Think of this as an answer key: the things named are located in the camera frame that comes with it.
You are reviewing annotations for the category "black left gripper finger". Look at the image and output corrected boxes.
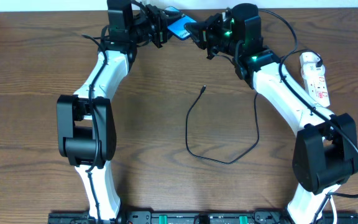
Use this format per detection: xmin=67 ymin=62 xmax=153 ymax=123
xmin=157 ymin=29 xmax=172 ymax=48
xmin=163 ymin=9 xmax=182 ymax=20

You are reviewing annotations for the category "blue smartphone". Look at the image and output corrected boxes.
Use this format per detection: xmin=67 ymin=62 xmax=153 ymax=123
xmin=165 ymin=6 xmax=196 ymax=40

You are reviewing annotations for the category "black charging cable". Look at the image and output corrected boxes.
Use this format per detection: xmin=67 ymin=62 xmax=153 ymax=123
xmin=185 ymin=49 xmax=323 ymax=165

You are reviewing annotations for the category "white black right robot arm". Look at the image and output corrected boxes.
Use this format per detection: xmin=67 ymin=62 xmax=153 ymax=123
xmin=170 ymin=3 xmax=358 ymax=223

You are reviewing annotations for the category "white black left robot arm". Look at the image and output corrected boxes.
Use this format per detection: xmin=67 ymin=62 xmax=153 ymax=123
xmin=57 ymin=0 xmax=185 ymax=223

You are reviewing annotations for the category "white charger plug adapter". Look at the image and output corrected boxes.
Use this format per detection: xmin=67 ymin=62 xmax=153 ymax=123
xmin=300 ymin=52 xmax=323 ymax=72

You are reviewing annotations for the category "white power strip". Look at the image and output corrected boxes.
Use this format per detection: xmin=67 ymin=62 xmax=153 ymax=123
xmin=301 ymin=53 xmax=330 ymax=108

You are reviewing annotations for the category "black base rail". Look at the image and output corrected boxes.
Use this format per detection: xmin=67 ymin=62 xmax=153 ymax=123
xmin=47 ymin=210 xmax=358 ymax=224

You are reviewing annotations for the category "white power strip cord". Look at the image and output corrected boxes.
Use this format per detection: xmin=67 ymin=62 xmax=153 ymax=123
xmin=328 ymin=194 xmax=338 ymax=224

